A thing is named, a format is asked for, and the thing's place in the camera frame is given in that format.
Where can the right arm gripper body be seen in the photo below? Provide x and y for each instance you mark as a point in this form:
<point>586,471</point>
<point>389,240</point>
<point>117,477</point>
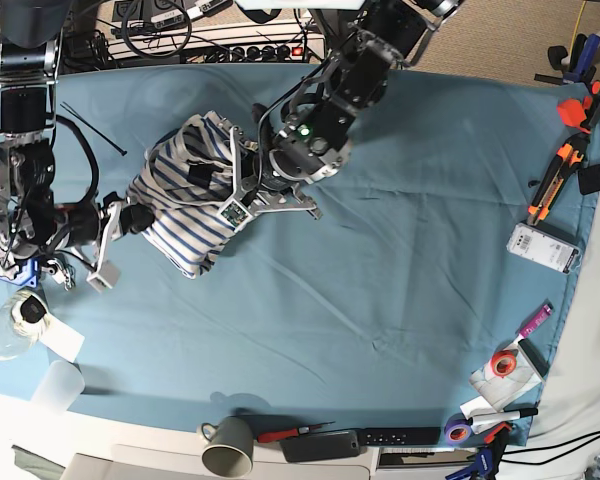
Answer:
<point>87,231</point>

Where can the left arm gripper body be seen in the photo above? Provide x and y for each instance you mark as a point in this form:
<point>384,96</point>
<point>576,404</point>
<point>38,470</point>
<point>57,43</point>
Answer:
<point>249,199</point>

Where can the blue white striped T-shirt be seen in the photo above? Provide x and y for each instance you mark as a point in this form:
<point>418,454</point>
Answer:
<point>187,176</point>

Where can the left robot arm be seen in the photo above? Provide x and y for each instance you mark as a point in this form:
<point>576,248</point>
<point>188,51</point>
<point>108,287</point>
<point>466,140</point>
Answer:
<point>302,138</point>

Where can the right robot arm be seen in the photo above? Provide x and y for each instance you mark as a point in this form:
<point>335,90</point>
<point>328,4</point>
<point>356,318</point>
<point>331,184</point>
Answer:
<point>36,232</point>

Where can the white paper card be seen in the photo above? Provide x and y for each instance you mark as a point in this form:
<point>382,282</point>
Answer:
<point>63,341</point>

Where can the clear plastic bottle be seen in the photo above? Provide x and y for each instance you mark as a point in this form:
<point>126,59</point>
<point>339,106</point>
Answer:
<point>24,319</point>

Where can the translucent plastic cup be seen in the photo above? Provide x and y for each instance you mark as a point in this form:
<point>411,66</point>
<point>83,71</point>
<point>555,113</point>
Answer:
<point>60,387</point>

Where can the black power strip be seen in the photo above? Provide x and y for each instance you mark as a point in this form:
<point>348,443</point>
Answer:
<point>269,53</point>

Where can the teal table cloth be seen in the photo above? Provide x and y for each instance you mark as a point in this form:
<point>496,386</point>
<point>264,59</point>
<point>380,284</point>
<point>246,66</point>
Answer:
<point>374,315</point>

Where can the grey ceramic mug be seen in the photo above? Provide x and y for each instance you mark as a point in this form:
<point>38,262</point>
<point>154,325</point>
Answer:
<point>228,452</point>

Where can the black smartphone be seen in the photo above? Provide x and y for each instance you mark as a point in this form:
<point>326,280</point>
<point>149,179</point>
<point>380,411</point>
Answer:
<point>321,447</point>

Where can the black remote control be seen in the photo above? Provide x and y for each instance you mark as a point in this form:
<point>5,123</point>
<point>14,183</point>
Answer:
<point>399,437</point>

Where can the white labelled box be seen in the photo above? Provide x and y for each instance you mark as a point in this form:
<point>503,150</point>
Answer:
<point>530,243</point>

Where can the orange tape roll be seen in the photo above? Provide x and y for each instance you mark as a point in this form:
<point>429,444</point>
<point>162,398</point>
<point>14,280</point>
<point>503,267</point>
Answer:
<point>503,363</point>

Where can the purple tape roll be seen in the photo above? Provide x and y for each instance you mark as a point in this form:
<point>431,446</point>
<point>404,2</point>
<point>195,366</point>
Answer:
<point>457,431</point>

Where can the printed paper sheet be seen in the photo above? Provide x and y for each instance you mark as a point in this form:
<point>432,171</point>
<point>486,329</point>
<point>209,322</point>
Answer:
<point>500,392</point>

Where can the purple pen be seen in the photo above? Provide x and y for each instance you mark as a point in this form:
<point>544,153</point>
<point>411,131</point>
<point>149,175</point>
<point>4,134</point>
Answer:
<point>535,320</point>

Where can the orange utility knife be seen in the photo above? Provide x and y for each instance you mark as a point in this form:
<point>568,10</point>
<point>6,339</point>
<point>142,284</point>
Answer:
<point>565,162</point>

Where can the blue bar clamp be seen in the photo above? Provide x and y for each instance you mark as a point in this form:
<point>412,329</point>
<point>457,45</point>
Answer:
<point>486,461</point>

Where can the orange black clamp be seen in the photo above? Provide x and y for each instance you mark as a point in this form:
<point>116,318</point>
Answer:
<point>582,114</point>

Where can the black cable tie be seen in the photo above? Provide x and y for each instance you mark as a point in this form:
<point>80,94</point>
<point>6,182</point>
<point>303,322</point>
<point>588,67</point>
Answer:
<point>100,134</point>

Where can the red handled screwdriver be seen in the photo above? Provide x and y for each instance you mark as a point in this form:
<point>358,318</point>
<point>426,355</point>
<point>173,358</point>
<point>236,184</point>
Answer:
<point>277,436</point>

